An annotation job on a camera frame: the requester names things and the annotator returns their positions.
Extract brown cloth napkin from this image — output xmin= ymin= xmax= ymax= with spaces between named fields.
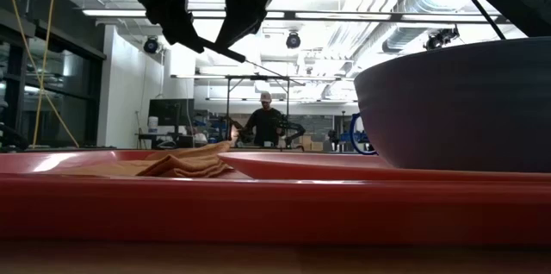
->
xmin=64 ymin=140 xmax=236 ymax=179

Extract blue mug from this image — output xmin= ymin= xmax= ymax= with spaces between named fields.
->
xmin=349 ymin=112 xmax=380 ymax=156

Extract pink plate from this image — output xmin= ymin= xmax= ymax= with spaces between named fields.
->
xmin=218 ymin=151 xmax=551 ymax=182

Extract blue bowl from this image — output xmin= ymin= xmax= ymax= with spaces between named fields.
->
xmin=353 ymin=36 xmax=551 ymax=174

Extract red plastic tray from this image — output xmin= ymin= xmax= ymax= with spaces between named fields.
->
xmin=0 ymin=148 xmax=551 ymax=245

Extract black ceiling spotlight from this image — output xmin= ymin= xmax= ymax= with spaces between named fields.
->
xmin=143 ymin=35 xmax=160 ymax=54
xmin=285 ymin=31 xmax=302 ymax=50

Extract black overhead light bar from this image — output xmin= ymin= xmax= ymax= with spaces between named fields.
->
xmin=81 ymin=9 xmax=513 ymax=24

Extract black computer monitor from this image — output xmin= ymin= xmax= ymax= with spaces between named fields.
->
xmin=148 ymin=98 xmax=195 ymax=128

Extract person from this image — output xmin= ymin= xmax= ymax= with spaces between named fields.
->
xmin=243 ymin=91 xmax=285 ymax=148

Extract cardboard boxes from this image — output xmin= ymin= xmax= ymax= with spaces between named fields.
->
xmin=300 ymin=134 xmax=325 ymax=152

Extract black ceiling track light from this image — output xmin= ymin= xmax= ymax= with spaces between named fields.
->
xmin=424 ymin=24 xmax=461 ymax=52

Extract black background stand frame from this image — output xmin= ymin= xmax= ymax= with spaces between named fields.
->
xmin=171 ymin=74 xmax=358 ymax=151

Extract yellow cord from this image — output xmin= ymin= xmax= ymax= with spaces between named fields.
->
xmin=32 ymin=0 xmax=57 ymax=146

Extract yellow extension cable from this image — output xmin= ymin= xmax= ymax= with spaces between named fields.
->
xmin=2 ymin=0 xmax=81 ymax=149

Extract silver ventilation duct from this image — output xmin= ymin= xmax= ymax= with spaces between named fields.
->
xmin=381 ymin=0 xmax=474 ymax=54

